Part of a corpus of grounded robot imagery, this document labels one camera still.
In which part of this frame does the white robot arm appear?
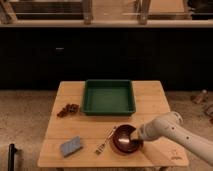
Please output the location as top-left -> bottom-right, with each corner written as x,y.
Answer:
137,111 -> 213,166

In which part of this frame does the dark maroon bowl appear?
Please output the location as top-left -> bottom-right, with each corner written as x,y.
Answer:
111,124 -> 143,154

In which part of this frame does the green plastic tray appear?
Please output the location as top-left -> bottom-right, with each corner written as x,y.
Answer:
81,80 -> 136,116

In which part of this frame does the wooden table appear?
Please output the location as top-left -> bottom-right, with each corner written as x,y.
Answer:
38,81 -> 189,168

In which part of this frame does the wooden shelf frame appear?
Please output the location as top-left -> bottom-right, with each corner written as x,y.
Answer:
0,0 -> 213,28

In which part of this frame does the metal fork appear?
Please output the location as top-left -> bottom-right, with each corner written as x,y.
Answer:
94,126 -> 117,155

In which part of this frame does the orange bowl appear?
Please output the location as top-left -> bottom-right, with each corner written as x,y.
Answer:
110,134 -> 144,155

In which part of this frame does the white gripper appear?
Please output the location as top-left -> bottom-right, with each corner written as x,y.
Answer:
132,122 -> 157,141

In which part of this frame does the black post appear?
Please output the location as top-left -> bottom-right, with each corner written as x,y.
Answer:
8,144 -> 17,171

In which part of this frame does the blue sponge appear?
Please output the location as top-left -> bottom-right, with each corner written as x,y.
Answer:
60,136 -> 83,157

